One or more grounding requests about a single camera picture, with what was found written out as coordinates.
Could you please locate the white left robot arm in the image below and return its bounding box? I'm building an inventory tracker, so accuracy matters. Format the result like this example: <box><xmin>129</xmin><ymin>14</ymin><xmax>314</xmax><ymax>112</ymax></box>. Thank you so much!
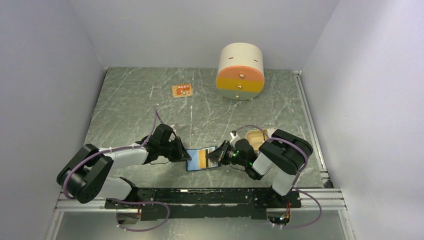
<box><xmin>56</xmin><ymin>123</ymin><xmax>191</xmax><ymax>208</ymax></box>

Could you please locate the blue card holder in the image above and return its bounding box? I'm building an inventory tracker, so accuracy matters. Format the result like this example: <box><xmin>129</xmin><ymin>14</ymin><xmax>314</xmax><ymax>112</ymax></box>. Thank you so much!
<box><xmin>186</xmin><ymin>146</ymin><xmax>217</xmax><ymax>172</ymax></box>

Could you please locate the round pastel drawer cabinet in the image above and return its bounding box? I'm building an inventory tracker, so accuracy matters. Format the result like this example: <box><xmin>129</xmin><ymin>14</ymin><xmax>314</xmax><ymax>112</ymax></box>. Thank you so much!
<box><xmin>215</xmin><ymin>42</ymin><xmax>265</xmax><ymax>101</ymax></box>

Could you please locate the beige card tray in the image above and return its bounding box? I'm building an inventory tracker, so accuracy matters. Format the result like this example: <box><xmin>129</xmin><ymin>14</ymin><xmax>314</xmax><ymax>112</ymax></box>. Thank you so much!
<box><xmin>245</xmin><ymin>128</ymin><xmax>277</xmax><ymax>152</ymax></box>

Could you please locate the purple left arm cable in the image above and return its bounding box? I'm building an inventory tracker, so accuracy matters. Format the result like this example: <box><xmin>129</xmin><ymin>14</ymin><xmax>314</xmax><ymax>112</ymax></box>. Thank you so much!
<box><xmin>62</xmin><ymin>106</ymin><xmax>172</xmax><ymax>232</ymax></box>

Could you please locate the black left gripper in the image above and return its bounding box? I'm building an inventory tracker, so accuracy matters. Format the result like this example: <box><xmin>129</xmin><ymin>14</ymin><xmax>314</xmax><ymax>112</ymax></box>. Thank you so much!
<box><xmin>159</xmin><ymin>136</ymin><xmax>192</xmax><ymax>163</ymax></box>

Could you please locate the beige credit card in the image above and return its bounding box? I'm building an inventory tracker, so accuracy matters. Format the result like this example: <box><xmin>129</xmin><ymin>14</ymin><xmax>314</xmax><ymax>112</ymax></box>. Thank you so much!
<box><xmin>204</xmin><ymin>149</ymin><xmax>220</xmax><ymax>169</ymax></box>

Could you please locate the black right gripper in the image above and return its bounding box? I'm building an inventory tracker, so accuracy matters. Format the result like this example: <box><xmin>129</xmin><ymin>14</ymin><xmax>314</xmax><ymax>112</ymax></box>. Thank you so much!
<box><xmin>205</xmin><ymin>140</ymin><xmax>247</xmax><ymax>167</ymax></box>

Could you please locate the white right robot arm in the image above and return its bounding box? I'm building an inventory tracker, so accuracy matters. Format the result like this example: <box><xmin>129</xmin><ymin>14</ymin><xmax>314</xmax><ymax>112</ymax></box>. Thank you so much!
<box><xmin>205</xmin><ymin>128</ymin><xmax>313</xmax><ymax>207</ymax></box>

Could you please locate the orange credit card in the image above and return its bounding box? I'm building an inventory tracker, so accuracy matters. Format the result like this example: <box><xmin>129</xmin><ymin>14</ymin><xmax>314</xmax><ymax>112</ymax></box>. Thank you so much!
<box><xmin>197</xmin><ymin>147</ymin><xmax>215</xmax><ymax>170</ymax></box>

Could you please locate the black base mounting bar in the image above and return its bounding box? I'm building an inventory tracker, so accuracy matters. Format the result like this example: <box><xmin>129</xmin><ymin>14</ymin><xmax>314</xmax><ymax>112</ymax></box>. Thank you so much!
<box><xmin>104</xmin><ymin>187</ymin><xmax>302</xmax><ymax>221</ymax></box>

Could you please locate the orange patterned card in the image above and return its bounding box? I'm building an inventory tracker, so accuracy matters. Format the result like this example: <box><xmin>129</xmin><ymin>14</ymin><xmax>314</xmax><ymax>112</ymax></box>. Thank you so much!
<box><xmin>172</xmin><ymin>83</ymin><xmax>193</xmax><ymax>98</ymax></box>

